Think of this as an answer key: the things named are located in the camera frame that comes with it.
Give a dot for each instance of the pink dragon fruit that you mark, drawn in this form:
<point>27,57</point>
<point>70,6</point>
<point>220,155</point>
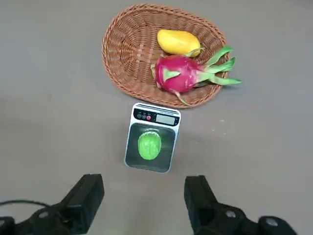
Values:
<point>176,74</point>

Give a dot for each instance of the yellow mango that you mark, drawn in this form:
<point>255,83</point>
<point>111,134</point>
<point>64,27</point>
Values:
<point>177,44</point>

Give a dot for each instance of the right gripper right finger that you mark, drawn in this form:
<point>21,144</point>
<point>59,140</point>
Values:
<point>199,198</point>

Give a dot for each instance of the white electronic scale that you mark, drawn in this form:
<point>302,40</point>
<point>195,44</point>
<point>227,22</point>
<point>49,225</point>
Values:
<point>168,118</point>

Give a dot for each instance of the green apple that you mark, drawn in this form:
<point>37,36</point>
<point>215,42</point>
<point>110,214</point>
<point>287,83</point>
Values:
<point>149,147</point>

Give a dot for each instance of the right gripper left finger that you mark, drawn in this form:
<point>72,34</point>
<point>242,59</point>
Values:
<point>85,195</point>

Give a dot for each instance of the brown wicker basket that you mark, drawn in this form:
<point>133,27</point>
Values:
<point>124,61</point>

